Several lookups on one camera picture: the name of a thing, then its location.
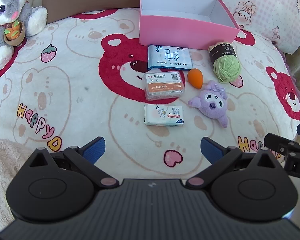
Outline grey bunny plush toy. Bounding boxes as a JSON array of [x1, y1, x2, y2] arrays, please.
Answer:
[[0, 0, 48, 72]]

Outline pink cardboard box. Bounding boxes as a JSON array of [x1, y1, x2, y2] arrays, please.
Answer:
[[139, 0, 240, 51]]

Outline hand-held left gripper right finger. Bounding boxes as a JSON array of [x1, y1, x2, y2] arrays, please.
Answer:
[[186, 137, 282, 189]]

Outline bear printed blanket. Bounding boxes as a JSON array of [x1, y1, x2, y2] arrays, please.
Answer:
[[0, 7, 300, 180]]

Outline white tissue pack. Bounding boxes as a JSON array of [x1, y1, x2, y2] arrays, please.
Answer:
[[144, 104, 186, 127]]

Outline orange makeup sponge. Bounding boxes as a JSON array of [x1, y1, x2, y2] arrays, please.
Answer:
[[187, 68, 203, 89]]

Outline clear plastic floss pick box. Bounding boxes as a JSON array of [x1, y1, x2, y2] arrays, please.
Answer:
[[143, 71, 186, 102]]

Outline blue wet wipes pack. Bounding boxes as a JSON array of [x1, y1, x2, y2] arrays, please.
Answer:
[[147, 44, 193, 71]]

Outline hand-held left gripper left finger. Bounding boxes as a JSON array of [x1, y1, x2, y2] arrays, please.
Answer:
[[24, 137, 120, 189]]

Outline green yarn ball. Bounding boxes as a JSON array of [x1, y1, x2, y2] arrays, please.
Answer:
[[208, 41, 241, 83]]

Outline beige fluffy blanket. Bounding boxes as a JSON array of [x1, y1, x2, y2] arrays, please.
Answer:
[[0, 139, 38, 230]]

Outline beige leather bed frame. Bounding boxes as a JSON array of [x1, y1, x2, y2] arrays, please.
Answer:
[[284, 22, 300, 130]]

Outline pink checked pillow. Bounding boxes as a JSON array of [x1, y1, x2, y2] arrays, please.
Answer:
[[199, 0, 300, 55]]

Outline purple plush toy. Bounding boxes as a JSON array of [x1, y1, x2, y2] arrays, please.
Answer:
[[188, 80, 229, 128]]

